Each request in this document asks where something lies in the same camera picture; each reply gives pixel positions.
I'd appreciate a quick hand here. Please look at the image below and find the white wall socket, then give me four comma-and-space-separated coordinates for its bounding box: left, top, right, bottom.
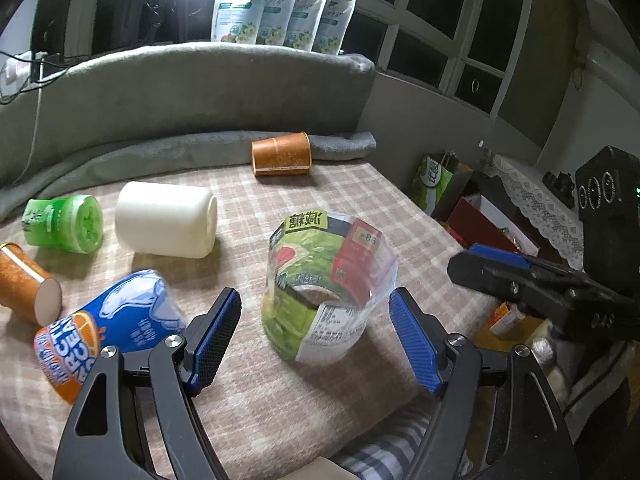
0, 52, 47, 97

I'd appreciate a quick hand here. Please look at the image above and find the grey fleece blanket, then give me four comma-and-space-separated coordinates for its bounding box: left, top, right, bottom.
0, 130, 377, 223

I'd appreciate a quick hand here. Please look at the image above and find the white cable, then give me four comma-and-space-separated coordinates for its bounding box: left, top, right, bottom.
17, 57, 46, 183

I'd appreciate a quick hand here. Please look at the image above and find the white-framed window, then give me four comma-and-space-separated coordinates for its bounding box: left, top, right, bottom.
375, 0, 546, 117

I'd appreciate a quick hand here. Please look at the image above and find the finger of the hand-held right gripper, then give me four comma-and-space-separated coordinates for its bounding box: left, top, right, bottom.
446, 252, 640, 343
469, 243, 585, 283

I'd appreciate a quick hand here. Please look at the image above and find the blue and orange cup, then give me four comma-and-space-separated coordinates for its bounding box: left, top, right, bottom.
33, 269, 188, 405

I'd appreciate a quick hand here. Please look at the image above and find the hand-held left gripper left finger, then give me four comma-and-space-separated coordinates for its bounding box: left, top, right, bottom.
52, 287, 242, 480

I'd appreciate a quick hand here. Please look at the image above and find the green plastic cup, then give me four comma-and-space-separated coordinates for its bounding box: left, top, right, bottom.
21, 194, 104, 253

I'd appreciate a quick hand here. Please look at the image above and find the green paper bag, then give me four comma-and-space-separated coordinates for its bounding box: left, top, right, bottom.
411, 152, 457, 216

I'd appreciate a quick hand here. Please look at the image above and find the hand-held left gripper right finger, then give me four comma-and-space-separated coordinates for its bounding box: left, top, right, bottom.
388, 287, 581, 480

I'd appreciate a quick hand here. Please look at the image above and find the white lace cloth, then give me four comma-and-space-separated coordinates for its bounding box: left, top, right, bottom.
492, 154, 587, 271

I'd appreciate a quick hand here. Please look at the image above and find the white plastic cup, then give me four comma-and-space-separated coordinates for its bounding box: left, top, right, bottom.
115, 181, 219, 259

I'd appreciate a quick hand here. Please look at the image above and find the red box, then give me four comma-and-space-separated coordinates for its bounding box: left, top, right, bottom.
446, 194, 541, 256

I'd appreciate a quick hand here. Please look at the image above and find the orange paper cup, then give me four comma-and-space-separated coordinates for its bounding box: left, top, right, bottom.
251, 132, 313, 177

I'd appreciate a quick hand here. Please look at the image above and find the orange cup with white rim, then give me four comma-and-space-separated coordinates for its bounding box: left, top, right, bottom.
0, 242, 62, 326

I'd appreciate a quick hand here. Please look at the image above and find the white and green pouch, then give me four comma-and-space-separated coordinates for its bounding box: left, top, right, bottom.
284, 0, 337, 52
255, 0, 307, 47
211, 0, 281, 43
312, 0, 362, 56

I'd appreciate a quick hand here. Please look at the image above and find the blue striped cloth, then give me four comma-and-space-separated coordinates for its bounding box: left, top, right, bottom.
334, 400, 472, 480

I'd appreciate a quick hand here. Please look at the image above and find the small orange box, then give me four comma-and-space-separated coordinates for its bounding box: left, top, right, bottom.
487, 302, 527, 339

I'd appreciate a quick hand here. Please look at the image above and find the clear cup with green label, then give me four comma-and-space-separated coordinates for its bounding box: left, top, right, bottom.
261, 211, 399, 365

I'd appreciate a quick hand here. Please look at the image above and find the grey sofa backrest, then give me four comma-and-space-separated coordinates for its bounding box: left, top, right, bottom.
0, 42, 376, 186

